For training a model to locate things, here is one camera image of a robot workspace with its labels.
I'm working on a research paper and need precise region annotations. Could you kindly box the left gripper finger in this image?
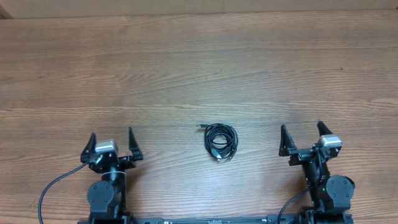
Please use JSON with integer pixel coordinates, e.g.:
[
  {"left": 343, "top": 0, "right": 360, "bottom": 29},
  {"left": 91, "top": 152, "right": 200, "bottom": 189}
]
[
  {"left": 129, "top": 127, "right": 144, "bottom": 161},
  {"left": 80, "top": 133, "right": 96, "bottom": 163}
]

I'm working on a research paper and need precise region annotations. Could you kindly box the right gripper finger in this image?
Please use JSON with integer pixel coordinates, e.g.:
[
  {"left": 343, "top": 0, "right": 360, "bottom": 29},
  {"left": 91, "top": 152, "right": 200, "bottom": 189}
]
[
  {"left": 317, "top": 120, "right": 333, "bottom": 136},
  {"left": 279, "top": 124, "right": 296, "bottom": 157}
]

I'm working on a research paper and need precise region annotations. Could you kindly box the black USB cable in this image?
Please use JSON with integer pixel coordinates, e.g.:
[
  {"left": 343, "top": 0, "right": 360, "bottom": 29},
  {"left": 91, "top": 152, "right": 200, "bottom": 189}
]
[{"left": 196, "top": 123, "right": 239, "bottom": 162}]

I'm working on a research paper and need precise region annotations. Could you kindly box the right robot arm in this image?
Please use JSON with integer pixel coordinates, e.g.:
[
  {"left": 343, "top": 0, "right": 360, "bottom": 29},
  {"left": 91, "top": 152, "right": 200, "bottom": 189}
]
[{"left": 276, "top": 120, "right": 355, "bottom": 224}]

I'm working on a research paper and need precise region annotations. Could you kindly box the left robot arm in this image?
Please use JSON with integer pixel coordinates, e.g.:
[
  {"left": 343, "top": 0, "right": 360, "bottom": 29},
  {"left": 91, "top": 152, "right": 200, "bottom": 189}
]
[{"left": 80, "top": 128, "right": 144, "bottom": 223}]

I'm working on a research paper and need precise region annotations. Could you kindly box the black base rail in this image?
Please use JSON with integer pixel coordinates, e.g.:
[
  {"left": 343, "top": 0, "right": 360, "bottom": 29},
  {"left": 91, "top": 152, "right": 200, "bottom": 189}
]
[{"left": 131, "top": 214, "right": 300, "bottom": 224}]

